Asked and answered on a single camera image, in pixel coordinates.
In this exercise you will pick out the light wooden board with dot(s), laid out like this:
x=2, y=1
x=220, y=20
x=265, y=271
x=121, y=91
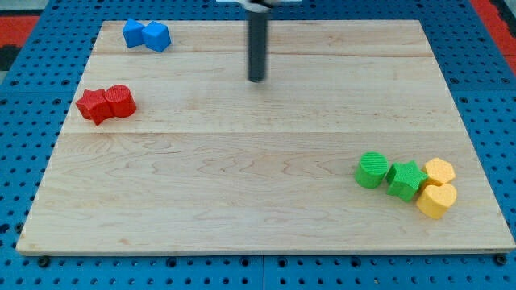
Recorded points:
x=212, y=164

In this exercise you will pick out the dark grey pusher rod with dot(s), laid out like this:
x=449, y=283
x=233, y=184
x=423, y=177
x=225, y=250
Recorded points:
x=257, y=41

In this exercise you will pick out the green cylinder block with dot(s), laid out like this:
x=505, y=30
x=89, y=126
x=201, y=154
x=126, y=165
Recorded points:
x=371, y=169

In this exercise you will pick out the red cylinder block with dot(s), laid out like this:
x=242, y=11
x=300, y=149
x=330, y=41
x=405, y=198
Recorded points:
x=120, y=101

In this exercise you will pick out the blue cube block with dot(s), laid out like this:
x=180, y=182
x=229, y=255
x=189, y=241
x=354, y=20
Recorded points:
x=156, y=36

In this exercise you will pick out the green star block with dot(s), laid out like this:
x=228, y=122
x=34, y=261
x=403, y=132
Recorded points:
x=404, y=180

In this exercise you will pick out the red star block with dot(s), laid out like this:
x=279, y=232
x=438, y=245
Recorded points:
x=93, y=106

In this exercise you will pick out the yellow hexagon block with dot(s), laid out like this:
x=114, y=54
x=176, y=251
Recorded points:
x=439, y=172

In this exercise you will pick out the yellow heart block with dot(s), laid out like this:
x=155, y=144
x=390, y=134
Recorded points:
x=434, y=201

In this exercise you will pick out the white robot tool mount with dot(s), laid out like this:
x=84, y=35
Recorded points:
x=261, y=2

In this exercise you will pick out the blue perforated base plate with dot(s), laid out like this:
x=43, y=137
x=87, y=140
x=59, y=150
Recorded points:
x=474, y=48

